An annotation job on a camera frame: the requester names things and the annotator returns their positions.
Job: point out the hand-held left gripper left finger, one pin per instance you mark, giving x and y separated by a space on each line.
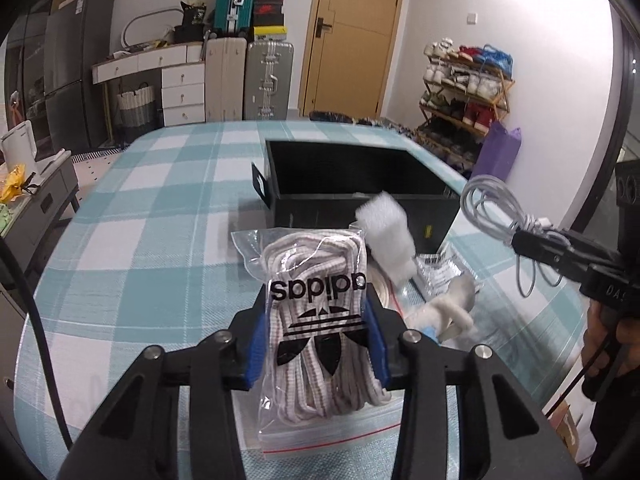
254 355

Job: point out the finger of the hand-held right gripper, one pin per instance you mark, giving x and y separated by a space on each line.
585 247
537 250

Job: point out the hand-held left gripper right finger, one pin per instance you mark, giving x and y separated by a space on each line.
378 347

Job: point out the white blue plush toy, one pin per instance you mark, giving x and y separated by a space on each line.
440 312

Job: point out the bagged white shoelaces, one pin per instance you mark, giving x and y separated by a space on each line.
315 280

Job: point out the silver foil medicine packet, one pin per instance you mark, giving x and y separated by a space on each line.
440 272

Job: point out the white foam sheet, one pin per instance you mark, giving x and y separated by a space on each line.
385 230

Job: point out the black cardboard box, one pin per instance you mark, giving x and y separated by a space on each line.
320 210

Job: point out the person's right forearm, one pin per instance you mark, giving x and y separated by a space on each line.
617 435

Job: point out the person's right hand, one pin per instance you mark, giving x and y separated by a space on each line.
595 335

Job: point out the purple bag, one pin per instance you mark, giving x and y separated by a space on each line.
497 152

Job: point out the teal checked tablecloth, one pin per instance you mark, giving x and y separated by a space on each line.
150 210

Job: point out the wooden shoe rack with shoes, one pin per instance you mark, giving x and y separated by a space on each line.
460 85

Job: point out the scattered sneakers group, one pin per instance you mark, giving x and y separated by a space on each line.
385 127

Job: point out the striped rug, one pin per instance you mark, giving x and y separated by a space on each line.
97 155

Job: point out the grey cabinet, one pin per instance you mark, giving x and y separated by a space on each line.
45 195

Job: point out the woven laundry basket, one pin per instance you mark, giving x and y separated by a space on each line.
136 107

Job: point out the white desk with drawers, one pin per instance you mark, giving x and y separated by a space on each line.
182 90

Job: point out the silver suitcase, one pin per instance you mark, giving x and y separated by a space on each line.
267 80

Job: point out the beige suitcase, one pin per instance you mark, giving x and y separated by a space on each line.
225 80

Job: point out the wooden door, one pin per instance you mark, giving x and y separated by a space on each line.
355 35

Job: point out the yellow plastic bag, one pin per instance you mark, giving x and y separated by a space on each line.
12 182

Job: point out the white kettle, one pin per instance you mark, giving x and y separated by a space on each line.
20 142

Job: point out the yellow black shoe box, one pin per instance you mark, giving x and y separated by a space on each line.
270 35

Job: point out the plain black shoe box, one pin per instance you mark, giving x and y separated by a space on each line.
268 20

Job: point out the grey refrigerator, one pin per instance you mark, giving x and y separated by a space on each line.
75 60

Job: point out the black paper bag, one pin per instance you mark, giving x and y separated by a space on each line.
194 15

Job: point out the red logo shoe box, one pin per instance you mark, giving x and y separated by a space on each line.
269 8

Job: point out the dark glass wardrobe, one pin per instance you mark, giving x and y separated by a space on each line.
27 85

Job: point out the teal suitcase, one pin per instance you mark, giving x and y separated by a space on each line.
232 0

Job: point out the oval mirror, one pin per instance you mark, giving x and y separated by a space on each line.
145 15

